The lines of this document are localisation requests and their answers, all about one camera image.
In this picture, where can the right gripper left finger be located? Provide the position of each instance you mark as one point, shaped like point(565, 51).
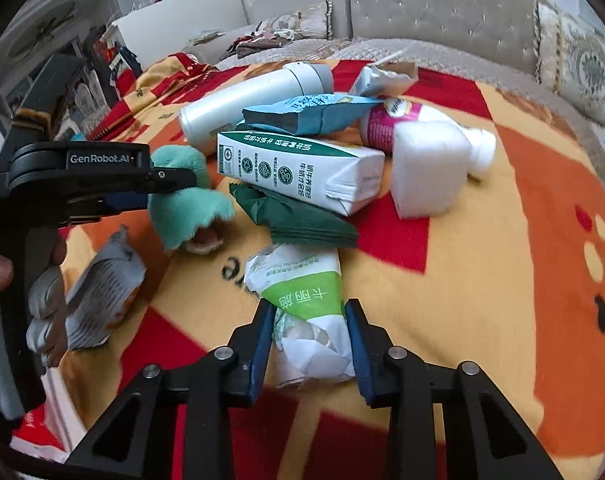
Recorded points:
point(251, 344)

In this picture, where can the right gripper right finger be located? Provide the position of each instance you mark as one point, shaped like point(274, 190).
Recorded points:
point(369, 346)

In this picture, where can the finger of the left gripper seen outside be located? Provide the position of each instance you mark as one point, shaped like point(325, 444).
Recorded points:
point(169, 180)

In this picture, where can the green white wrapper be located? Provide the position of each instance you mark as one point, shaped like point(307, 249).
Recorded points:
point(310, 332)

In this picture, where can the dark green napkin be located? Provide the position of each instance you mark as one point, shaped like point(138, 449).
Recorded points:
point(291, 221)

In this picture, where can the white printed plastic package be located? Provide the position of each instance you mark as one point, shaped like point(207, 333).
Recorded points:
point(86, 316)

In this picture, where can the blue snack bag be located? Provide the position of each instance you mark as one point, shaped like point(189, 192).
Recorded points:
point(312, 115)

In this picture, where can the green white milk carton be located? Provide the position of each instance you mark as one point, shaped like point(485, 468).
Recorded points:
point(336, 177)

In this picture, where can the white foam block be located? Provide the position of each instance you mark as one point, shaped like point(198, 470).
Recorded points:
point(427, 172)

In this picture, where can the torn white carton piece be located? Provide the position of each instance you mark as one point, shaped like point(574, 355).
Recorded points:
point(386, 77)

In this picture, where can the gloved left hand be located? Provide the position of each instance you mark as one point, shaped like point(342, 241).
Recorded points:
point(45, 295)

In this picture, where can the large white cylindrical bottle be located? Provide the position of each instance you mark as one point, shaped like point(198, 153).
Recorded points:
point(202, 120)

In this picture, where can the white cabinet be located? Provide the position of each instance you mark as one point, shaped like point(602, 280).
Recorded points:
point(165, 27)

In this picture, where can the orange red patterned blanket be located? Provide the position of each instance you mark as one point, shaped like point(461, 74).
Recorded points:
point(512, 277)

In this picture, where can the small embroidered cushion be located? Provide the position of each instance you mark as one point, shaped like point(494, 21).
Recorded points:
point(310, 22)

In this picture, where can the white pink yogurt bottle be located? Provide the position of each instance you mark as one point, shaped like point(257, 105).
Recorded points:
point(380, 126)

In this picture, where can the grey tufted sofa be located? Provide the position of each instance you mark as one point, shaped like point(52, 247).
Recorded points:
point(492, 41)

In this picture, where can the large embroidered cushion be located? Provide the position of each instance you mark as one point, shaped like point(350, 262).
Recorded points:
point(571, 60)

